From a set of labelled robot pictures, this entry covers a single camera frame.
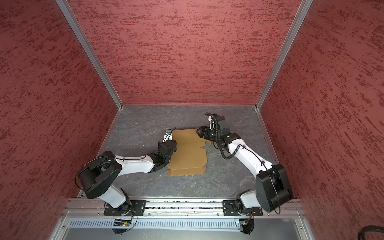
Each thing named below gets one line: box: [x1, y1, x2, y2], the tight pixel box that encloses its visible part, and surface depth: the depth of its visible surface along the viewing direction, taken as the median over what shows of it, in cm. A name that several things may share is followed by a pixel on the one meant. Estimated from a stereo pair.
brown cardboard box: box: [166, 128, 211, 177], surface depth 90 cm
